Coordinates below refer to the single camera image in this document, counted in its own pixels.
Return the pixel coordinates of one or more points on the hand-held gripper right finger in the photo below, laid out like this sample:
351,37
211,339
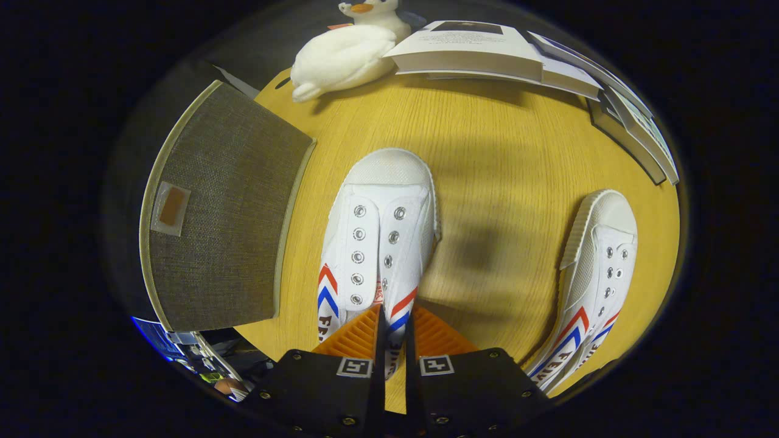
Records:
414,395

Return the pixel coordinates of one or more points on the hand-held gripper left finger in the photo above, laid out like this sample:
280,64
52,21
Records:
377,395

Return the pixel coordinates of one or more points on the white canvas shoe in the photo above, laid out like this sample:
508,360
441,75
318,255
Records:
377,201
599,274

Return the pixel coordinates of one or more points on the grey fabric storage box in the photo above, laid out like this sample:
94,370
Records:
225,231

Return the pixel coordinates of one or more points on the white stand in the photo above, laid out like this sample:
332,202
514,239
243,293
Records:
213,359

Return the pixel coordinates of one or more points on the dark cover book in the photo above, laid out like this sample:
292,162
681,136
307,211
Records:
621,143

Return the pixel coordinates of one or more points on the white duck plush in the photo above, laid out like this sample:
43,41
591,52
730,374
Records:
344,58

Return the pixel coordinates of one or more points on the pale landscape cover book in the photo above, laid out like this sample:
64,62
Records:
645,134

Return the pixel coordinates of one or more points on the plain white book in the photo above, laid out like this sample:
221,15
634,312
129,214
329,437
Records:
566,76

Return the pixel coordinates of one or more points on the white book with dark portrait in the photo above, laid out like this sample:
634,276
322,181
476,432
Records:
468,45

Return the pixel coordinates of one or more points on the blue cover book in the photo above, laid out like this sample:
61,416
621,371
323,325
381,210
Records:
584,64

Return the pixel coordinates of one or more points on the blue-grey penguin plush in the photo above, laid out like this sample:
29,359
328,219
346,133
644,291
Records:
380,15

